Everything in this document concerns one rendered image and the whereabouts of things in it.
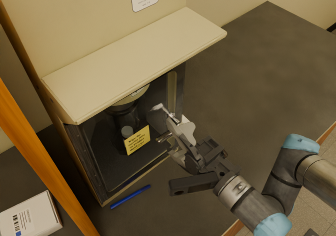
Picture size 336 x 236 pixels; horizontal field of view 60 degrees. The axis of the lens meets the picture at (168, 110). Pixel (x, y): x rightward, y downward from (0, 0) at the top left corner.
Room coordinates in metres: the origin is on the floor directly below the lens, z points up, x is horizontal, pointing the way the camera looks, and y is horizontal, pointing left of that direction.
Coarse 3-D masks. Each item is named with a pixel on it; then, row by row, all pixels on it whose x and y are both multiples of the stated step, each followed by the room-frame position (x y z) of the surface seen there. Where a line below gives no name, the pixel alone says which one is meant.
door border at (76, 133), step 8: (72, 128) 0.33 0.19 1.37; (72, 136) 0.33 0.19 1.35; (80, 136) 0.33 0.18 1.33; (80, 144) 0.33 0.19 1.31; (80, 152) 0.33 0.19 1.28; (88, 152) 0.34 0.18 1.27; (88, 160) 0.33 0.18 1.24; (88, 168) 0.33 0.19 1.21; (88, 176) 0.32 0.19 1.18; (96, 176) 0.33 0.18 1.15; (96, 184) 0.33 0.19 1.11; (96, 192) 0.32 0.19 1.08; (104, 192) 0.34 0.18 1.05; (104, 200) 0.33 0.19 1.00
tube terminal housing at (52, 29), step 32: (0, 0) 0.33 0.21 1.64; (32, 0) 0.35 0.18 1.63; (64, 0) 0.38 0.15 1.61; (96, 0) 0.41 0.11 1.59; (128, 0) 0.45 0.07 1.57; (160, 0) 0.49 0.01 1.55; (32, 32) 0.34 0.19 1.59; (64, 32) 0.37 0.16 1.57; (96, 32) 0.40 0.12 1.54; (128, 32) 0.44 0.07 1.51; (32, 64) 0.33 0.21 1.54; (64, 64) 0.36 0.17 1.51
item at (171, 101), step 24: (168, 72) 0.49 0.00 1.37; (144, 96) 0.44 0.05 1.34; (168, 96) 0.49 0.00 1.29; (96, 120) 0.36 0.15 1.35; (120, 120) 0.40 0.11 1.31; (144, 120) 0.44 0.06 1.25; (96, 144) 0.35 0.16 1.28; (120, 144) 0.39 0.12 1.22; (144, 144) 0.43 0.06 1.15; (168, 144) 0.49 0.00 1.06; (96, 168) 0.34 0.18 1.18; (120, 168) 0.38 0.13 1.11; (144, 168) 0.42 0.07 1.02
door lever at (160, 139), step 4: (172, 112) 0.50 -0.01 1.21; (168, 116) 0.48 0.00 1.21; (172, 116) 0.48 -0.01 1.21; (172, 120) 0.48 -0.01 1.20; (176, 120) 0.47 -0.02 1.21; (176, 124) 0.46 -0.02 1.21; (180, 124) 0.46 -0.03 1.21; (164, 132) 0.43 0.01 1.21; (168, 132) 0.43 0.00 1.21; (160, 136) 0.42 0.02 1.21; (164, 136) 0.42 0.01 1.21; (168, 136) 0.42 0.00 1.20; (156, 140) 0.41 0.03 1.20; (160, 140) 0.41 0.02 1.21; (164, 140) 0.41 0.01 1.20
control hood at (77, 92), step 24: (168, 24) 0.47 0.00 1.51; (192, 24) 0.47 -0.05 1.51; (120, 48) 0.40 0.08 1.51; (144, 48) 0.40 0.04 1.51; (168, 48) 0.40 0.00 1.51; (192, 48) 0.40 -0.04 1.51; (72, 72) 0.34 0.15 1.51; (96, 72) 0.34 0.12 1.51; (120, 72) 0.34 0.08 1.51; (144, 72) 0.34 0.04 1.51; (48, 96) 0.32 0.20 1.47; (72, 96) 0.29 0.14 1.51; (96, 96) 0.29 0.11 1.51; (120, 96) 0.29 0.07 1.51; (72, 120) 0.25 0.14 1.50
